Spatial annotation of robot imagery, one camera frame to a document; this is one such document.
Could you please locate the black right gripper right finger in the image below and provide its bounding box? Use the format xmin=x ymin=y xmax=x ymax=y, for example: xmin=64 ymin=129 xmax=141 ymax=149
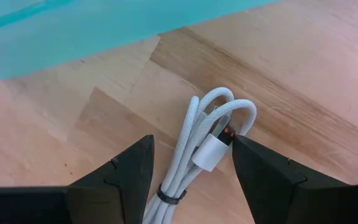
xmin=232 ymin=134 xmax=358 ymax=224

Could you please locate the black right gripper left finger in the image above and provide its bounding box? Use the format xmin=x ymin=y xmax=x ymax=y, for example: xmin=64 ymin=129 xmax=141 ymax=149
xmin=0 ymin=134 xmax=155 ymax=224

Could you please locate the white braided usb cable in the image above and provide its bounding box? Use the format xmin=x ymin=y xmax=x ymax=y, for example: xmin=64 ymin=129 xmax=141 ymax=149
xmin=142 ymin=86 xmax=257 ymax=224

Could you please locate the green cutting mat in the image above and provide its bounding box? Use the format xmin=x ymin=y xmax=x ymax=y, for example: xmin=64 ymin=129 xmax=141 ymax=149
xmin=0 ymin=0 xmax=279 ymax=82

